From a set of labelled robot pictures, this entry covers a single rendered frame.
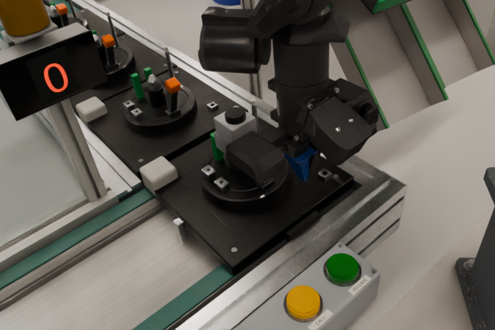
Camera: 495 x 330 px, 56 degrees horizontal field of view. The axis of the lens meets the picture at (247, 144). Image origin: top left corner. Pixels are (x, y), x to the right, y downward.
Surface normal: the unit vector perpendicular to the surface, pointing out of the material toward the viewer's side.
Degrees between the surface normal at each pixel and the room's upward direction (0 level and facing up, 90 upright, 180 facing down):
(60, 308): 0
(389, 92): 45
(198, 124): 0
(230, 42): 56
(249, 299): 0
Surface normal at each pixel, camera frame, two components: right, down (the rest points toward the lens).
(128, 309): -0.09, -0.76
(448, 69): 0.29, -0.17
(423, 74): -0.87, 0.38
